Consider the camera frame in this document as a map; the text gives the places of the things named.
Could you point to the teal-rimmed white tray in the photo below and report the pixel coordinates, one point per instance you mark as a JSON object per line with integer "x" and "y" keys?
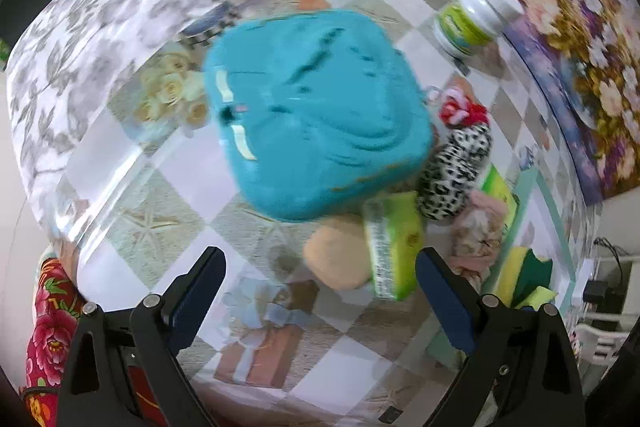
{"x": 538, "y": 226}

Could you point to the flower painting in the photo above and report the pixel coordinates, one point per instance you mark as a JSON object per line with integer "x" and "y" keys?
{"x": 584, "y": 54}

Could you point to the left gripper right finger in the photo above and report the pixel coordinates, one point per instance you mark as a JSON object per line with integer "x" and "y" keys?
{"x": 520, "y": 357}

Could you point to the pink lace scrunchie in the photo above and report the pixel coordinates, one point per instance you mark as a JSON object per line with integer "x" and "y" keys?
{"x": 477, "y": 235}

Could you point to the black power adapter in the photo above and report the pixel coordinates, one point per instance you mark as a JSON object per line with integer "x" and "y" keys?
{"x": 594, "y": 291}

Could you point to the yellow green cloth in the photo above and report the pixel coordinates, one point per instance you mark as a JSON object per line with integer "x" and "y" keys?
{"x": 537, "y": 298}

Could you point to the white pill bottle green label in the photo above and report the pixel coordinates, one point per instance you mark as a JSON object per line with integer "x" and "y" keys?
{"x": 462, "y": 27}

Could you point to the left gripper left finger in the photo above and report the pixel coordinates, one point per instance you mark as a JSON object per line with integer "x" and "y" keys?
{"x": 122, "y": 369}

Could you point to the leopard print scrunchie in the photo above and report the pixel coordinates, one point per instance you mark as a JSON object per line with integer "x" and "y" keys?
{"x": 450, "y": 175}

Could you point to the beige powder puff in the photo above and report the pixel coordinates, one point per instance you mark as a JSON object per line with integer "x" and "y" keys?
{"x": 338, "y": 254}

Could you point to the white power strip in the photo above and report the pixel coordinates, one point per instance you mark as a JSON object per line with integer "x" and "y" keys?
{"x": 583, "y": 276}

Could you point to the red flower scrunchie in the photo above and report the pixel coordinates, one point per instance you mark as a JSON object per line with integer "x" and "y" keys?
{"x": 460, "y": 111}

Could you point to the red floral fabric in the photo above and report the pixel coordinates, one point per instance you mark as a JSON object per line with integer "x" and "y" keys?
{"x": 47, "y": 331}

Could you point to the green tissue pack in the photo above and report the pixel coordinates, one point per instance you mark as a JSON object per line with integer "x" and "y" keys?
{"x": 495, "y": 186}
{"x": 394, "y": 234}

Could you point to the teal plastic box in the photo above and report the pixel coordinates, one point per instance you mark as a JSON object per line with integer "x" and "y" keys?
{"x": 315, "y": 111}

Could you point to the green yellow sponge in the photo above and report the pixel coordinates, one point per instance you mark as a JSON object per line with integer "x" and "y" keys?
{"x": 520, "y": 273}

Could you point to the white chair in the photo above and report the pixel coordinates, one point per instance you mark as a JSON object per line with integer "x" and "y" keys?
{"x": 601, "y": 335}

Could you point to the patterned tablecloth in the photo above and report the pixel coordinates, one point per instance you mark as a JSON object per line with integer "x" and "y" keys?
{"x": 148, "y": 129}

